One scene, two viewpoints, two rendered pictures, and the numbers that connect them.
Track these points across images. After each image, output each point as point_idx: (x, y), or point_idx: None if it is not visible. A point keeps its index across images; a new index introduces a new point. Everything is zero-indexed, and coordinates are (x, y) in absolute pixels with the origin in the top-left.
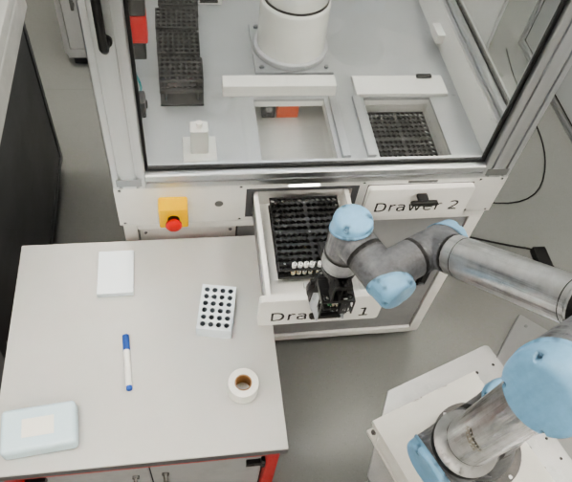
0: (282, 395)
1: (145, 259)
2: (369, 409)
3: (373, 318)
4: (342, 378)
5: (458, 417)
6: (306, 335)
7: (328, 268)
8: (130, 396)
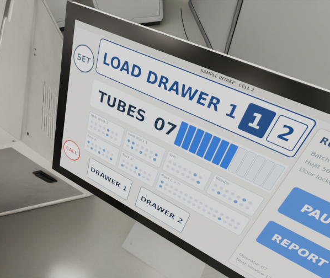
0: (7, 250)
1: None
2: (60, 252)
3: (54, 197)
4: (48, 232)
5: None
6: (19, 210)
7: None
8: None
